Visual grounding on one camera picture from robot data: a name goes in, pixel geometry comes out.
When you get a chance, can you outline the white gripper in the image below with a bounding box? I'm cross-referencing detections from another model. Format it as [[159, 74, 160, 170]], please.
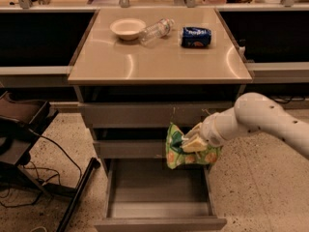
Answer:
[[181, 112, 226, 153]]

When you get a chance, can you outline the green rice chip bag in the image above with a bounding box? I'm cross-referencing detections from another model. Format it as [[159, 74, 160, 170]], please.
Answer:
[[165, 123, 221, 169]]

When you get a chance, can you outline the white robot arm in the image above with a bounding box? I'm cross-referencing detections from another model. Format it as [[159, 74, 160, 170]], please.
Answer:
[[182, 93, 309, 159]]

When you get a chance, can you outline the open bottom drawer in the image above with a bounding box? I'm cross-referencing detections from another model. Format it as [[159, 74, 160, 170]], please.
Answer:
[[95, 159, 227, 232]]

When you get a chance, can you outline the grey drawer cabinet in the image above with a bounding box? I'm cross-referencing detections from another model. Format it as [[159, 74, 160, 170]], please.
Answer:
[[67, 6, 254, 172]]

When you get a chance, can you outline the middle drawer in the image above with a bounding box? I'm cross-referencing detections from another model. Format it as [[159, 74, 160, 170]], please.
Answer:
[[94, 139, 165, 159]]

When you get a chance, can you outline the top drawer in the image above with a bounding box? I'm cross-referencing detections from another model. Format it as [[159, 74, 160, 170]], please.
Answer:
[[78, 101, 233, 129]]

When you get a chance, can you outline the blue pepsi can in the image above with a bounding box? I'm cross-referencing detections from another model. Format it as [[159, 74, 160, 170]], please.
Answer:
[[181, 27, 211, 48]]

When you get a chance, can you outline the black metal leg bar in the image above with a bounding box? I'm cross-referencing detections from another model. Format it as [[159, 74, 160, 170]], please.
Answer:
[[56, 158, 100, 232]]

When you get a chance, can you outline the clear plastic water bottle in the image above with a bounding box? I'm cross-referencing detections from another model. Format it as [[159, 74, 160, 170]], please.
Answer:
[[139, 18, 175, 46]]

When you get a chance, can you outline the white paper bowl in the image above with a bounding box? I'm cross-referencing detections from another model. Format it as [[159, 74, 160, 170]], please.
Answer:
[[110, 18, 146, 41]]

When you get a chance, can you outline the dark chair with tray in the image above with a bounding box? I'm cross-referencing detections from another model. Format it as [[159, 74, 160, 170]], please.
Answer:
[[0, 90, 60, 198]]

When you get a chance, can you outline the black floor cable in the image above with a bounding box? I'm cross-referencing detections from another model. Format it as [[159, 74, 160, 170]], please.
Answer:
[[0, 129, 83, 209]]

